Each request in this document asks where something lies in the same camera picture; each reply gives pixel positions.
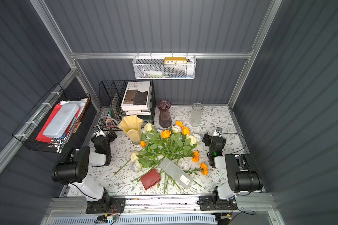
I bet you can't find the orange rose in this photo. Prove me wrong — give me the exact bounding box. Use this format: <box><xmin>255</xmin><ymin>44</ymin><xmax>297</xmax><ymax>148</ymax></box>
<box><xmin>181</xmin><ymin>126</ymin><xmax>190</xmax><ymax>136</ymax></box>
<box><xmin>161</xmin><ymin>129</ymin><xmax>171</xmax><ymax>139</ymax></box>
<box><xmin>176</xmin><ymin>121</ymin><xmax>184</xmax><ymax>127</ymax></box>

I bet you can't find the pale blue rose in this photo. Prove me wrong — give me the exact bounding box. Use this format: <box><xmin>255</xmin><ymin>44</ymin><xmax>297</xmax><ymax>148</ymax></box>
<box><xmin>172</xmin><ymin>125</ymin><xmax>182</xmax><ymax>134</ymax></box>

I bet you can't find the cream rose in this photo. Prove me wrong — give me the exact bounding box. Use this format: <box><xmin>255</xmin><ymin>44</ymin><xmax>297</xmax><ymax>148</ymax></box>
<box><xmin>130</xmin><ymin>151</ymin><xmax>139</xmax><ymax>163</ymax></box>
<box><xmin>144</xmin><ymin>122</ymin><xmax>153</xmax><ymax>133</ymax></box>
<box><xmin>186</xmin><ymin>135</ymin><xmax>197</xmax><ymax>146</ymax></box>

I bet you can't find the grey packet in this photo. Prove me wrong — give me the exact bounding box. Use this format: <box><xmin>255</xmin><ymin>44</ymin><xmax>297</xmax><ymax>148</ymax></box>
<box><xmin>159</xmin><ymin>158</ymin><xmax>193</xmax><ymax>189</ymax></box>

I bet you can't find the red leather wallet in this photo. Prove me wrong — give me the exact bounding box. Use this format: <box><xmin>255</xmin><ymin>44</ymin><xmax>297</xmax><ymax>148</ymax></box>
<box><xmin>140</xmin><ymin>169</ymin><xmax>161</xmax><ymax>190</ymax></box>

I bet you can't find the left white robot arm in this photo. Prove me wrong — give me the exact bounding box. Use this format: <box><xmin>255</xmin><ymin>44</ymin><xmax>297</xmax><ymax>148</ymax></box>
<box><xmin>52</xmin><ymin>135</ymin><xmax>111</xmax><ymax>211</ymax></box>

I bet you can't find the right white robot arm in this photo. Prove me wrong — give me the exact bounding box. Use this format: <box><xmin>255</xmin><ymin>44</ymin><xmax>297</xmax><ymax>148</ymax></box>
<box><xmin>204</xmin><ymin>136</ymin><xmax>263</xmax><ymax>201</ymax></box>

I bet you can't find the tape roll in organizer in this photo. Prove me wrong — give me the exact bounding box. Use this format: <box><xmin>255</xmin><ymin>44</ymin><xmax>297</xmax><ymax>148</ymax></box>
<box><xmin>105</xmin><ymin>118</ymin><xmax>118</xmax><ymax>128</ymax></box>

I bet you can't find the orange marigold lower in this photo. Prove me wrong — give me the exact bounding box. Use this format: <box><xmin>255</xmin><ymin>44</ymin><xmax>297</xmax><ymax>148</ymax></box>
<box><xmin>200</xmin><ymin>163</ymin><xmax>208</xmax><ymax>176</ymax></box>

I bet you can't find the cream rose on mat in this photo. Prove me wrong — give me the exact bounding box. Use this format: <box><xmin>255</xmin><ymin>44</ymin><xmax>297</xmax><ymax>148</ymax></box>
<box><xmin>130</xmin><ymin>151</ymin><xmax>139</xmax><ymax>163</ymax></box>

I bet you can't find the yellow wavy glass vase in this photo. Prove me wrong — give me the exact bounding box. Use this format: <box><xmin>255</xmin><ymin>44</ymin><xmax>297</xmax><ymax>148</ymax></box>
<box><xmin>117</xmin><ymin>115</ymin><xmax>144</xmax><ymax>148</ymax></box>

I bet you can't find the clear glass vase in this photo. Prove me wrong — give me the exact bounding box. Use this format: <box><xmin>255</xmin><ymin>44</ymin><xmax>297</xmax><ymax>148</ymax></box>
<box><xmin>190</xmin><ymin>102</ymin><xmax>204</xmax><ymax>127</ymax></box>

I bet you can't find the light blue flat case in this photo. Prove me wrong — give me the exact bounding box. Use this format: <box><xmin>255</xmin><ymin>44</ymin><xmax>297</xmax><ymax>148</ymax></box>
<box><xmin>43</xmin><ymin>103</ymin><xmax>79</xmax><ymax>138</ymax></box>

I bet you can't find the floral patterned table mat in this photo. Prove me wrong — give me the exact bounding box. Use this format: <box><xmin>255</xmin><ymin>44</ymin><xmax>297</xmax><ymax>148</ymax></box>
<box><xmin>89</xmin><ymin>106</ymin><xmax>242</xmax><ymax>196</ymax></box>

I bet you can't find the purple ribbed glass vase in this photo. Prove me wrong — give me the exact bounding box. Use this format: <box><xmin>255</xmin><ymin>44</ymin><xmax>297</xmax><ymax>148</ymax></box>
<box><xmin>157</xmin><ymin>100</ymin><xmax>172</xmax><ymax>128</ymax></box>

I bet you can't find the red folder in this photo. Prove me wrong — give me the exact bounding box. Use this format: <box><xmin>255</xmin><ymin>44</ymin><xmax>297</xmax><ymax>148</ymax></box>
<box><xmin>35</xmin><ymin>103</ymin><xmax>63</xmax><ymax>143</ymax></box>

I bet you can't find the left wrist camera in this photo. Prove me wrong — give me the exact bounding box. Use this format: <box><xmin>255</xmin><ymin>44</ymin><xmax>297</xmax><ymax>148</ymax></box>
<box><xmin>92</xmin><ymin>125</ymin><xmax>106</xmax><ymax>137</ymax></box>

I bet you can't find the black wire desk organizer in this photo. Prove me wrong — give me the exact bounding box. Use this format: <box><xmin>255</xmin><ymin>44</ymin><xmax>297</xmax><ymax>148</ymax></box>
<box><xmin>98</xmin><ymin>80</ymin><xmax>157</xmax><ymax>131</ymax></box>

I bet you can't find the black wire side basket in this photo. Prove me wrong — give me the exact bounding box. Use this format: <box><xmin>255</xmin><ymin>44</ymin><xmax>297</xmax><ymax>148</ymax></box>
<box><xmin>13</xmin><ymin>85</ymin><xmax>91</xmax><ymax>153</ymax></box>

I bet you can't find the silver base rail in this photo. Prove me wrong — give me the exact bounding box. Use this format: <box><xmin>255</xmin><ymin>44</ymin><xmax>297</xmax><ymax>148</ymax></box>
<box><xmin>41</xmin><ymin>193</ymin><xmax>285</xmax><ymax>225</ymax></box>

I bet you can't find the white wire hanging basket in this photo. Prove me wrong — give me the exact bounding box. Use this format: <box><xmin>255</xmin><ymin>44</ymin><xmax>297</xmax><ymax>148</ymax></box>
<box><xmin>132</xmin><ymin>54</ymin><xmax>197</xmax><ymax>80</ymax></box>

